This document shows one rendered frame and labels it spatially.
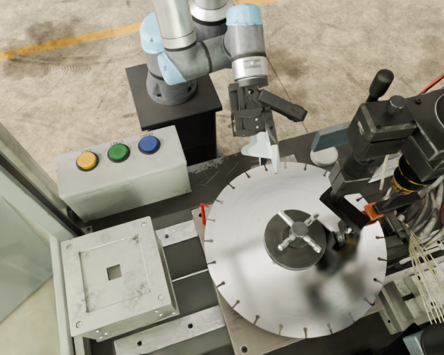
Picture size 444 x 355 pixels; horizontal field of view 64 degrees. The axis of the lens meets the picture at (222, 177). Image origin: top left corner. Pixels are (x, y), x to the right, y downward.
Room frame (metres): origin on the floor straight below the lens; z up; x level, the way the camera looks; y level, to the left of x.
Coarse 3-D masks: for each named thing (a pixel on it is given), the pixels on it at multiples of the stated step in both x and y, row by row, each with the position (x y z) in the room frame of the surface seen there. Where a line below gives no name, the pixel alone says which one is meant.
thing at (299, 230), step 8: (280, 216) 0.23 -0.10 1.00; (312, 216) 0.23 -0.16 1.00; (288, 224) 0.22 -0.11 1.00; (296, 224) 0.22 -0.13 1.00; (304, 224) 0.22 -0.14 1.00; (296, 232) 0.20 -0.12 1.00; (304, 232) 0.20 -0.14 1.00; (288, 240) 0.19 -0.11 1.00; (296, 240) 0.19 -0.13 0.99; (312, 240) 0.19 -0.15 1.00; (280, 248) 0.18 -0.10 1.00; (320, 248) 0.18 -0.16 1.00
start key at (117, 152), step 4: (116, 144) 0.45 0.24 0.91; (120, 144) 0.45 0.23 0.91; (112, 148) 0.44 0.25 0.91; (116, 148) 0.44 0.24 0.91; (120, 148) 0.44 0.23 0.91; (124, 148) 0.44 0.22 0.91; (112, 152) 0.43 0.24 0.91; (116, 152) 0.43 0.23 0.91; (120, 152) 0.43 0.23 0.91; (124, 152) 0.43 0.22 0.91; (112, 156) 0.41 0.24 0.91; (116, 156) 0.41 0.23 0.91; (120, 156) 0.41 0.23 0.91; (124, 156) 0.42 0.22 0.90; (116, 160) 0.41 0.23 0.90
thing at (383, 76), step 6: (378, 72) 0.29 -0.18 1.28; (384, 72) 0.29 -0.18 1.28; (390, 72) 0.29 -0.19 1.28; (378, 78) 0.29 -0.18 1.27; (384, 78) 0.28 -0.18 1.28; (390, 78) 0.28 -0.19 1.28; (372, 84) 0.29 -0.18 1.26; (378, 84) 0.28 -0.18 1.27; (384, 84) 0.28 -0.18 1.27; (390, 84) 0.28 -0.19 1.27; (372, 90) 0.29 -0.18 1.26; (378, 90) 0.28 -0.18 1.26; (384, 90) 0.28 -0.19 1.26; (372, 96) 0.29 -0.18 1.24; (378, 96) 0.28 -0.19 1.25
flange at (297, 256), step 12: (276, 216) 0.25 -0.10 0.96; (288, 216) 0.25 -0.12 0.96; (300, 216) 0.25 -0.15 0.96; (276, 228) 0.22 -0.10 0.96; (288, 228) 0.22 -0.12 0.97; (312, 228) 0.22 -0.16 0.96; (264, 240) 0.20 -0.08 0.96; (276, 240) 0.20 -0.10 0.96; (324, 240) 0.20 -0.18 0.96; (276, 252) 0.18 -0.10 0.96; (288, 252) 0.18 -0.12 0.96; (300, 252) 0.18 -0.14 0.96; (312, 252) 0.18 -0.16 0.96; (288, 264) 0.16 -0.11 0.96; (300, 264) 0.16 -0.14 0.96; (312, 264) 0.16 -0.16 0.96
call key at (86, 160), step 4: (88, 152) 0.43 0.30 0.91; (80, 156) 0.41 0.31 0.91; (84, 156) 0.41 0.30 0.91; (88, 156) 0.41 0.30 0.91; (92, 156) 0.41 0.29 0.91; (80, 160) 0.41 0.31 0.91; (84, 160) 0.41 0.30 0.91; (88, 160) 0.41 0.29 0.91; (92, 160) 0.41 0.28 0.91; (96, 160) 0.41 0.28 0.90; (80, 164) 0.39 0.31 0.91; (84, 164) 0.39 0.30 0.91; (88, 164) 0.39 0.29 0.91; (92, 164) 0.40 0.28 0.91; (84, 168) 0.39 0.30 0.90; (88, 168) 0.39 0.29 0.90
